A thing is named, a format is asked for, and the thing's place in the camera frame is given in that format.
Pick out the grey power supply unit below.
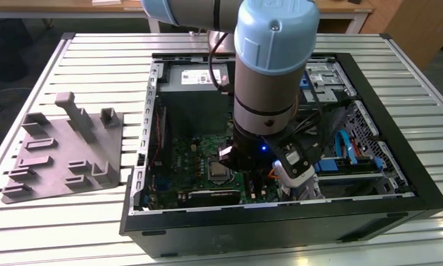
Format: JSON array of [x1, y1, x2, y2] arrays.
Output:
[[158, 64, 234, 136]]

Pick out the CPU socket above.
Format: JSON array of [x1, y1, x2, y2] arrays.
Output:
[[205, 155, 232, 185]]

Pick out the silver disk bay cage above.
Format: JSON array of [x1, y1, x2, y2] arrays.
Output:
[[292, 166, 407, 200]]

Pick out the wooden cabinet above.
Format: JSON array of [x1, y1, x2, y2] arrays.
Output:
[[360, 0, 443, 71]]

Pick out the hard disk in blue carrier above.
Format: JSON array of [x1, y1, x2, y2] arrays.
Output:
[[315, 157, 384, 175]]

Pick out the grey parts rack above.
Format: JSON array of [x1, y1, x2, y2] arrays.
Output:
[[1, 91, 125, 204]]

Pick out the black chair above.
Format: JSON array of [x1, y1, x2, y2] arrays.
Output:
[[0, 18, 34, 83]]

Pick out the light grey wrist camera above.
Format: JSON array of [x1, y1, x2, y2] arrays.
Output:
[[271, 151, 318, 190]]

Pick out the black graphics card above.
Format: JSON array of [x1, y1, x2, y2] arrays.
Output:
[[186, 188, 240, 207]]

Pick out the black RAM slot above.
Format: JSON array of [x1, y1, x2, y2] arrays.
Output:
[[252, 172, 266, 195], [244, 172, 258, 197]]

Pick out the black PC case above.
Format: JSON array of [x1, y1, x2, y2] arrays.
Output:
[[118, 52, 443, 260]]

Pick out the silver CPU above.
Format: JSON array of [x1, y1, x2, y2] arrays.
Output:
[[209, 161, 231, 178]]

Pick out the black cable bundle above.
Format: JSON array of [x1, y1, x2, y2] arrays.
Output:
[[291, 101, 351, 139]]

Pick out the green motherboard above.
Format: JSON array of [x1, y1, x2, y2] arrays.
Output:
[[167, 132, 280, 207]]

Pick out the blue plastic drive latch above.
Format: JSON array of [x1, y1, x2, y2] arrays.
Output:
[[298, 72, 316, 90]]

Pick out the silver drive cage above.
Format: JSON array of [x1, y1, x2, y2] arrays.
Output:
[[296, 59, 358, 120]]

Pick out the wooden desk white legs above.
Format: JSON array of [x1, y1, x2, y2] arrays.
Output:
[[0, 0, 375, 34]]

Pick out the black camera cable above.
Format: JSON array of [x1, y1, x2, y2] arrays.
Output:
[[207, 32, 231, 94], [300, 70, 327, 156]]

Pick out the blue SATA cable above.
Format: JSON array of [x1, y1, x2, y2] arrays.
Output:
[[334, 129, 358, 166]]

